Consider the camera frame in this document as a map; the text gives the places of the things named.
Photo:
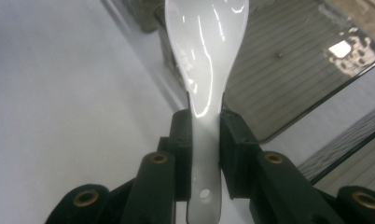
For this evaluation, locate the white ceramic spoon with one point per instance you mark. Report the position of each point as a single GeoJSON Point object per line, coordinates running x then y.
{"type": "Point", "coordinates": [207, 62]}

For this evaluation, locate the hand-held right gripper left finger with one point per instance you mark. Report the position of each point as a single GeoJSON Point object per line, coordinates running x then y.
{"type": "Point", "coordinates": [182, 155]}

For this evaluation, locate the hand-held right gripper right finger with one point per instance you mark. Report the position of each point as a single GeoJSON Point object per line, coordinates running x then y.
{"type": "Point", "coordinates": [238, 155]}

